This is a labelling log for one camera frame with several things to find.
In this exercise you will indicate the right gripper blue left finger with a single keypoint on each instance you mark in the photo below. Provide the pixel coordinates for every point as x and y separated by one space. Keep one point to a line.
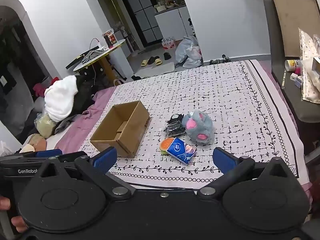
105 160

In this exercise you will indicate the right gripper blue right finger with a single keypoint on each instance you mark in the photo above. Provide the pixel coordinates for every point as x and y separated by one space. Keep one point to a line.
223 160

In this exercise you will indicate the blue tissue pack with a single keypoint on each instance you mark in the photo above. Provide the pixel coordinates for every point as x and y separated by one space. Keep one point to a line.
181 151

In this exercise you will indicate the black shiny packaged item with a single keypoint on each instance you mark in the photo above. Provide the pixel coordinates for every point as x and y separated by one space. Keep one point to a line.
174 129

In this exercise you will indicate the orange burger plush toy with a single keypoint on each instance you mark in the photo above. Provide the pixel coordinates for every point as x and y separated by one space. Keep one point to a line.
165 144

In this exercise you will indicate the black stitched fabric pouch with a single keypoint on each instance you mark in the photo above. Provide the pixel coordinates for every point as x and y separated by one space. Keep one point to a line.
175 118

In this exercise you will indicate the purple bed sheet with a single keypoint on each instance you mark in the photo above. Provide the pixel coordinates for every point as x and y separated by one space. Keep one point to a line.
84 123

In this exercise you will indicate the brown cardboard box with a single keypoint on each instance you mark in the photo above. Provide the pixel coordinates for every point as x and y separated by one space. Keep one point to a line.
123 128

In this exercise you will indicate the white patterned bed cover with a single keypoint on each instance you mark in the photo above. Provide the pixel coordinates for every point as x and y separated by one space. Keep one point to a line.
248 114

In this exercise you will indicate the round white yellow table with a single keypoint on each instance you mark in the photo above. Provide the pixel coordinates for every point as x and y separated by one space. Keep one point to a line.
100 56

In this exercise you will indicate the black dumbbell set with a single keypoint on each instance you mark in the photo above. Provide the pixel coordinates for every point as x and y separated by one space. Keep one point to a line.
224 59

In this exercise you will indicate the white plastic bag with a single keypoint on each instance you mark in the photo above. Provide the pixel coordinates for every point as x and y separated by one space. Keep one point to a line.
194 57

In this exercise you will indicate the yellow slipper right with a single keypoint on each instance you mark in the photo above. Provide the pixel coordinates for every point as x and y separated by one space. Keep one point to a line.
158 62

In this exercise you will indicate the patterned gift bag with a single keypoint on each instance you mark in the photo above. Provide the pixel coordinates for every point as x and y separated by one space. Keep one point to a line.
309 48

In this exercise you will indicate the grey plastic bag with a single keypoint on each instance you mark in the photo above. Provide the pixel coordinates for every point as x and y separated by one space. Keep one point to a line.
181 50

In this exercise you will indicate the yellow white cup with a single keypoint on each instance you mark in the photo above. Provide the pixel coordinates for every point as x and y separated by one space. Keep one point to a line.
292 65

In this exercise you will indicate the black slipper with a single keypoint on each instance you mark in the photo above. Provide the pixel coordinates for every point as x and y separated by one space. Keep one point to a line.
167 56

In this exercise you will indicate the red snack box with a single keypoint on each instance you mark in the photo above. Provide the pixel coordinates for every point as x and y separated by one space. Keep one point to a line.
110 38

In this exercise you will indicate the pack of water bottles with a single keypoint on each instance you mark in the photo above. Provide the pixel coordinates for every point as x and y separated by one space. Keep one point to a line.
168 43

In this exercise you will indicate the white kitchen cabinet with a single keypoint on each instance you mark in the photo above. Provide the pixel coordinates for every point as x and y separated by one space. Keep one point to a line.
173 23

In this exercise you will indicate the dark grey chair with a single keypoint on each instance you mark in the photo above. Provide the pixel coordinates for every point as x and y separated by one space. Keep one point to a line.
285 18

